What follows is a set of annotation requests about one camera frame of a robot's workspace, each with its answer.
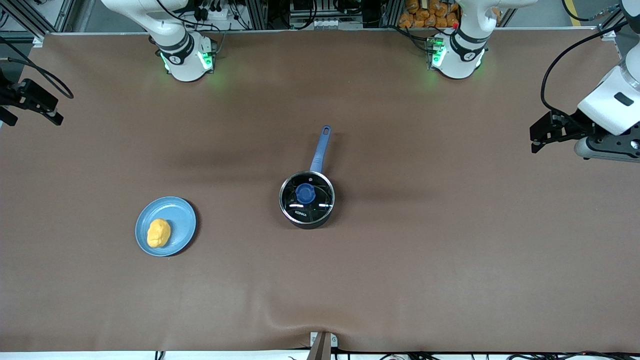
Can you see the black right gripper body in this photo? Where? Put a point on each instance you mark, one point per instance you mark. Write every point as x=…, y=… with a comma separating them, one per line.
x=11, y=95

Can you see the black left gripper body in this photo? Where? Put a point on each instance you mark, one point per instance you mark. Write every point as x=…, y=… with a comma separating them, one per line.
x=571, y=123

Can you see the yellow peeled potato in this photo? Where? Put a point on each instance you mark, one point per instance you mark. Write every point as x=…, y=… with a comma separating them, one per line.
x=159, y=233

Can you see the glass lid with blue knob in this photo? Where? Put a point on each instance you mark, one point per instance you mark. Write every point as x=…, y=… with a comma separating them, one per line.
x=305, y=194

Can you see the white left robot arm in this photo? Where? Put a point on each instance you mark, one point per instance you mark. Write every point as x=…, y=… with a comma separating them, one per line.
x=462, y=55

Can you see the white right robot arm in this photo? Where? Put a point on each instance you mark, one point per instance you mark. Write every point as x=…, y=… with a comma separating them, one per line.
x=175, y=55

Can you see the bag of orange items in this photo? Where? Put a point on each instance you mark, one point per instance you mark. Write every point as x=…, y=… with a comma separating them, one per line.
x=425, y=15

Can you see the blue round plate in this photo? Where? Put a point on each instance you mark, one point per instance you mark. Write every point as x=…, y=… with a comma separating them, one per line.
x=180, y=220

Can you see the brown table mat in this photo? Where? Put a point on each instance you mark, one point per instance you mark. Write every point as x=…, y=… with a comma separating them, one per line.
x=400, y=260

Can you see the metal table edge bracket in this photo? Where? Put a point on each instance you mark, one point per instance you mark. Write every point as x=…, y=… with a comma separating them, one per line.
x=322, y=345

